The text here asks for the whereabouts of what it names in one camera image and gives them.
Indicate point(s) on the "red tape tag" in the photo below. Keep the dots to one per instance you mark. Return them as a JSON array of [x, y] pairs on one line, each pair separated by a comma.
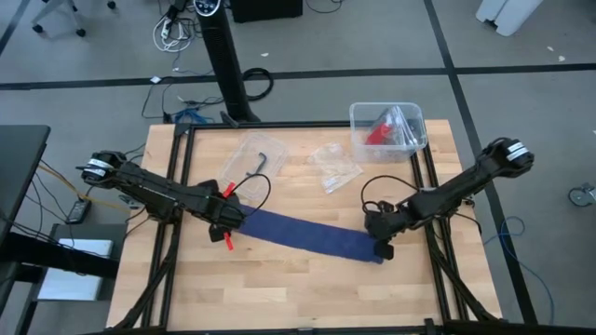
[[229, 190], [228, 242]]

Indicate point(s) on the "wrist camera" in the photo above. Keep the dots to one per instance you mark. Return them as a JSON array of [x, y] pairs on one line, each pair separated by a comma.
[[234, 214], [377, 227]]

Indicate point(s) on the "white plastic object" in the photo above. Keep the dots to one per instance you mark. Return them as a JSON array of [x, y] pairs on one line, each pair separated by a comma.
[[507, 14]]

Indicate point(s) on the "black desk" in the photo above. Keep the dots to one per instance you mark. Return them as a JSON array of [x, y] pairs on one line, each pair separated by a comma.
[[18, 158]]

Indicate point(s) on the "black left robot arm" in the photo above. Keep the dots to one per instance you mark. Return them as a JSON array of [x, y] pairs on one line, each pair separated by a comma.
[[153, 188]]

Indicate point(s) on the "clear bag of supplies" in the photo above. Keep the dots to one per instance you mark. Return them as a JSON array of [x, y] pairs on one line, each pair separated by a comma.
[[400, 125]]

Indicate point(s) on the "black computer case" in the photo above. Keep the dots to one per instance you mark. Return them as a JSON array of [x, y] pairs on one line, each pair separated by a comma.
[[265, 9]]

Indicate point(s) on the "clear plastic bin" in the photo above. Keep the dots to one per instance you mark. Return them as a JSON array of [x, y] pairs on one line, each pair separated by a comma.
[[363, 153]]

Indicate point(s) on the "blue elastic bandage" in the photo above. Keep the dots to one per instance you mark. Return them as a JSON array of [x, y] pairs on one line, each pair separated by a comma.
[[307, 235]]

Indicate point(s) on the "clear zip bag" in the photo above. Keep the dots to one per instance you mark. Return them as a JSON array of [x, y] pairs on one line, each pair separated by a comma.
[[335, 167]]

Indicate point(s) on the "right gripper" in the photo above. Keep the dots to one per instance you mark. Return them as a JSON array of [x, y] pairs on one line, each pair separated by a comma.
[[400, 216]]

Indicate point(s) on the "black aluminium table frame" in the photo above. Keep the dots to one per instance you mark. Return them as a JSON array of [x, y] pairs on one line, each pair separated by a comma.
[[288, 125]]

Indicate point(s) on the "grey office chair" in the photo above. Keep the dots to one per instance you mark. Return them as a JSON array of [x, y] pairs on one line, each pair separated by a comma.
[[49, 11]]

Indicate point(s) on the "white box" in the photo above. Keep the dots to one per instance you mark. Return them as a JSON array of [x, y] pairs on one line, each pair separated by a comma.
[[70, 286]]

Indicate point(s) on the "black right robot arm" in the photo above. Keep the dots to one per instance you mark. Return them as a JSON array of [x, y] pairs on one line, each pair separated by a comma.
[[465, 183]]

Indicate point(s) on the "black power adapter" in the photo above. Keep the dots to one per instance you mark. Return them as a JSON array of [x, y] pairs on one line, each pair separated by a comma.
[[78, 211]]

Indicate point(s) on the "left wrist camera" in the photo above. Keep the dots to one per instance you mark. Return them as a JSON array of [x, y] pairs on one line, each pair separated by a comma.
[[234, 214]]

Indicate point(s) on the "red packaged item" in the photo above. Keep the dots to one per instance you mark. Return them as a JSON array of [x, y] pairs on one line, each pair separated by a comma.
[[378, 134]]

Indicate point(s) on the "grey caster wheel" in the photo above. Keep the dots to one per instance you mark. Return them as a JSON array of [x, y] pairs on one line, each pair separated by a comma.
[[579, 195]]

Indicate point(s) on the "black tower fan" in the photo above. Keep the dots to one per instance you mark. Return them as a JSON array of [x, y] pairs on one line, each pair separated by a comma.
[[226, 60]]

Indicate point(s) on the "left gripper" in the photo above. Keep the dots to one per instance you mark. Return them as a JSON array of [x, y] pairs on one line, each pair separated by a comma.
[[212, 209]]

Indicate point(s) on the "grey metal bracket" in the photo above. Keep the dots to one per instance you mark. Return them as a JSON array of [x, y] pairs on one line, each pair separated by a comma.
[[131, 201]]

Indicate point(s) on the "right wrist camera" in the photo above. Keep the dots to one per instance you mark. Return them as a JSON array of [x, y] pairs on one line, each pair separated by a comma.
[[377, 227]]

